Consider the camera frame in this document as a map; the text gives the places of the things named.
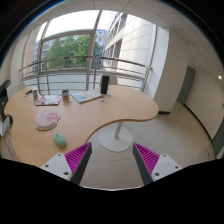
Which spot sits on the metal window railing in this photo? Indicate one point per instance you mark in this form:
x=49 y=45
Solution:
x=77 y=73

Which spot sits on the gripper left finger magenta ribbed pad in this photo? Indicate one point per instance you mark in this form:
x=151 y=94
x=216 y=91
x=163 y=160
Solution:
x=70 y=166

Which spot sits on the mint green computer mouse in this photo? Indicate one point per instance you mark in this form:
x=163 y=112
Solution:
x=59 y=140

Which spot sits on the dark green door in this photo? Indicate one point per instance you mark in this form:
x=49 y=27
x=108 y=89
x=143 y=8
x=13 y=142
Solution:
x=186 y=86

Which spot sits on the black chair at left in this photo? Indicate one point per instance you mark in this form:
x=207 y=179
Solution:
x=5 y=94

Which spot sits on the black cylindrical speaker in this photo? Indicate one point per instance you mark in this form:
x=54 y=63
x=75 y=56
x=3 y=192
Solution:
x=104 y=84

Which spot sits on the pink-covered book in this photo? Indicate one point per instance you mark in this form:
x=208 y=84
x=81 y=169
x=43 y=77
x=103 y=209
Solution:
x=49 y=100

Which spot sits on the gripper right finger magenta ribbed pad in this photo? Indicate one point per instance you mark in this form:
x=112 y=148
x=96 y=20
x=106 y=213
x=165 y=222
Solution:
x=153 y=166

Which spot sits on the open magazine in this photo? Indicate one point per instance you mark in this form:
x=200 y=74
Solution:
x=86 y=96

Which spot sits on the white table pedestal base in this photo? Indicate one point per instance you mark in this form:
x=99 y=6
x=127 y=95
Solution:
x=115 y=137

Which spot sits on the pink round mouse pad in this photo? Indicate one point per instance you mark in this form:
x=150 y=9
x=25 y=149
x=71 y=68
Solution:
x=47 y=120

